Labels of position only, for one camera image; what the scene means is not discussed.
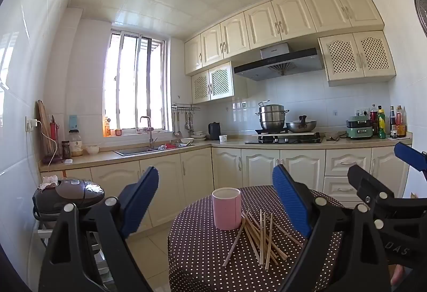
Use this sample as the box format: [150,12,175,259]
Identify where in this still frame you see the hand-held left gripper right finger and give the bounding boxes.
[272,163,392,292]

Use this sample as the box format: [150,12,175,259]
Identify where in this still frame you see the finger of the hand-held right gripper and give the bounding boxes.
[394,142,427,176]
[347,164,396,212]

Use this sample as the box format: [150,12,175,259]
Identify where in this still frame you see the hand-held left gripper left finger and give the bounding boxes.
[39,166,160,292]

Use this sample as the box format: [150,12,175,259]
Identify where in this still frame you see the pile of wooden chopsticks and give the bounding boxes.
[222,209,305,270]

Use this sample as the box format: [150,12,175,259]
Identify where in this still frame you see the pink cup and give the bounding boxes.
[212,188,241,231]

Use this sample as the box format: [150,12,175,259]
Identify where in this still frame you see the person's right hand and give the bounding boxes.
[390,264,406,286]

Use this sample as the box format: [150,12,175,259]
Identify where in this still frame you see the dark sauce bottle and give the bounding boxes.
[390,106,398,139]

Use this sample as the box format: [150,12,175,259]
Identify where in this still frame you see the red cap sauce bottle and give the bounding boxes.
[370,104,379,137]

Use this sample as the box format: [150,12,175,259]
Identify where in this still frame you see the steel sink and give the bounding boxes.
[113,144,183,157]

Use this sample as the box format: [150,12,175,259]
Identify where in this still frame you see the green multi cooker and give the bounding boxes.
[346,115,374,140]

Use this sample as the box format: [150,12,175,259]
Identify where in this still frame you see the black gas stove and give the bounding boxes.
[244,131,326,145]

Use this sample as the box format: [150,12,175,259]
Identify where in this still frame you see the dark rice cooker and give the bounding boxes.
[54,178,105,210]

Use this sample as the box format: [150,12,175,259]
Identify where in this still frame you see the cream lower kitchen cabinets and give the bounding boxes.
[39,138,415,236]

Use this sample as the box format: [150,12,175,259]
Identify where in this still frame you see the steel wok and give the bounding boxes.
[286,115,318,133]

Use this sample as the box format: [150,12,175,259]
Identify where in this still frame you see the round polka-dot table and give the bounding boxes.
[168,185,351,292]

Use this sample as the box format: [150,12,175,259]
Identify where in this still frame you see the steel steamer pot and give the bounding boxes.
[255,100,290,131]

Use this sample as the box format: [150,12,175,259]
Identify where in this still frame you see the large pale jar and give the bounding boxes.
[68,129,84,157]

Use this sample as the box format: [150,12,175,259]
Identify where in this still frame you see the stack of white dishes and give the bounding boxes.
[180,131,208,145]

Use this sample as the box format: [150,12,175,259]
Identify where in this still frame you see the crumpled pale cloth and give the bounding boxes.
[39,174,61,191]

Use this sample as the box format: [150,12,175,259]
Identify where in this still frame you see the black electric kettle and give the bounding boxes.
[208,122,222,141]

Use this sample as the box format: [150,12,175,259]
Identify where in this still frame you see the red utensil holder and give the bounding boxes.
[49,115,61,159]

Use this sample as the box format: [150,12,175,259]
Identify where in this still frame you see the large lattice door cabinet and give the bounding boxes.
[318,31,396,87]

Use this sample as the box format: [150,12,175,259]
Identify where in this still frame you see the sliding window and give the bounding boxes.
[103,29,167,138]

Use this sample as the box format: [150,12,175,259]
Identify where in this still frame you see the wooden cutting board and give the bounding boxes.
[36,100,54,159]

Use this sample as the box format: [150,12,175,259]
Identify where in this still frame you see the black range hood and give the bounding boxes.
[234,42,325,81]

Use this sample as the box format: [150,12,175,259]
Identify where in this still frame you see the small lattice door cabinet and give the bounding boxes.
[191,61,235,104]

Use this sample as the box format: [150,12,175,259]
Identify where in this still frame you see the wall utensil rail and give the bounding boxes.
[171,103,201,138]

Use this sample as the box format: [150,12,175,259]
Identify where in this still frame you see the white charging cable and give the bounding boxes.
[38,120,57,166]

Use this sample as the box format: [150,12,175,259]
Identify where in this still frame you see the dark wall clock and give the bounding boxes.
[414,0,427,39]

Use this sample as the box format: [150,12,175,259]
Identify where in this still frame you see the cream upper wall cabinet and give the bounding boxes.
[184,0,385,76]

